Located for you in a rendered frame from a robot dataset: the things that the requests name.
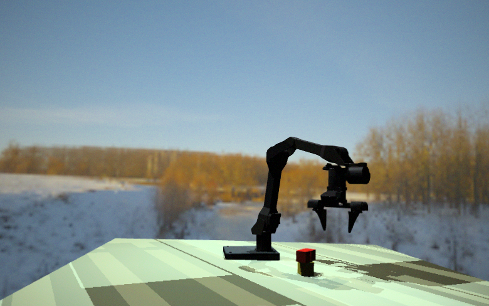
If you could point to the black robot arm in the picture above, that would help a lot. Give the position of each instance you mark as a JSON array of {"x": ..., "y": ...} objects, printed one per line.
[{"x": 276, "y": 159}]

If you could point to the yellow cube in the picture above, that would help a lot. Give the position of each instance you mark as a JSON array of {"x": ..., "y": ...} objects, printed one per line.
[{"x": 306, "y": 269}]

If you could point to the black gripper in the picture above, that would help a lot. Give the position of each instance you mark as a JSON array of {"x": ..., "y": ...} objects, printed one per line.
[{"x": 355, "y": 206}]

